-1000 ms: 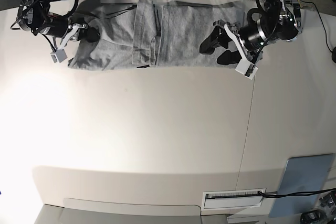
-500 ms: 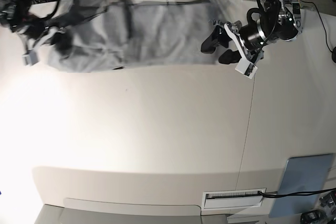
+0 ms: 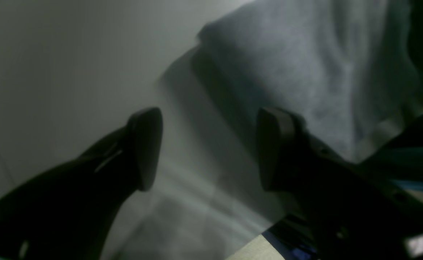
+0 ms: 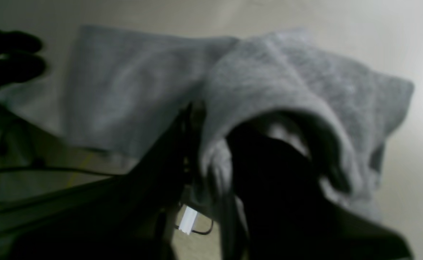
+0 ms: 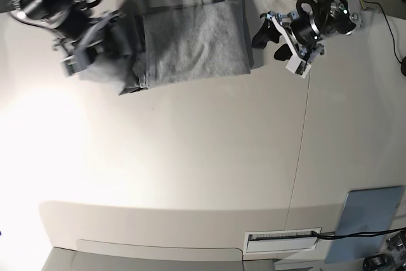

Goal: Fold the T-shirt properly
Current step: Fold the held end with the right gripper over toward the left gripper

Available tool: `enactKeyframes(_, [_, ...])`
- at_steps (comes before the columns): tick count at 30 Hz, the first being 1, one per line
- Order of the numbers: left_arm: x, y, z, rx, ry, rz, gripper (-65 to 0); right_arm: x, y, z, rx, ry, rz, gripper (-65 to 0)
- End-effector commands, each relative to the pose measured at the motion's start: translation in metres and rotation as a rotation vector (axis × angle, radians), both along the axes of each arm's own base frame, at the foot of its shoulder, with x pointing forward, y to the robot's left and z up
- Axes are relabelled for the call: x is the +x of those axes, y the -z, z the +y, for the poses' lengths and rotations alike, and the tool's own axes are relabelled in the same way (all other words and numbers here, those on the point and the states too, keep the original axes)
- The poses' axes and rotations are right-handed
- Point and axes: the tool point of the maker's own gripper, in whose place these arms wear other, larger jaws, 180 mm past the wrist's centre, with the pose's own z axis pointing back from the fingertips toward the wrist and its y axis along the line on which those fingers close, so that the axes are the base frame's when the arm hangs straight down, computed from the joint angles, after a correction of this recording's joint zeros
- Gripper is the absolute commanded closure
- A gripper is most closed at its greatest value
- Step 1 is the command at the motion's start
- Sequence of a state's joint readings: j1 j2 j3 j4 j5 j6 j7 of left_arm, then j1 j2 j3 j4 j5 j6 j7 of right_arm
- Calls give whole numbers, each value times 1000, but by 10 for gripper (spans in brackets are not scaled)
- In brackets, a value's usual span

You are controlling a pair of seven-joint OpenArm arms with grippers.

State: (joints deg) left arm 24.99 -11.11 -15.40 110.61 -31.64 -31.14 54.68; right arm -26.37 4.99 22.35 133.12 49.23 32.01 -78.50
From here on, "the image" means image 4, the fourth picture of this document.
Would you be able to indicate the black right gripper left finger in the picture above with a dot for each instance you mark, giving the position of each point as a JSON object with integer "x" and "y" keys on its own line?
{"x": 124, "y": 217}

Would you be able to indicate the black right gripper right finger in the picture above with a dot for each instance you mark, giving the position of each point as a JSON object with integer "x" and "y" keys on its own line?
{"x": 287, "y": 214}

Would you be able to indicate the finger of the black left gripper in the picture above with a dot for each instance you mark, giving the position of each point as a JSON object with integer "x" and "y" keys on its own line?
{"x": 19, "y": 58}

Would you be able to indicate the grey T-shirt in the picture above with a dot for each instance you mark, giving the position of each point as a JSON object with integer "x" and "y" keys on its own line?
{"x": 124, "y": 89}

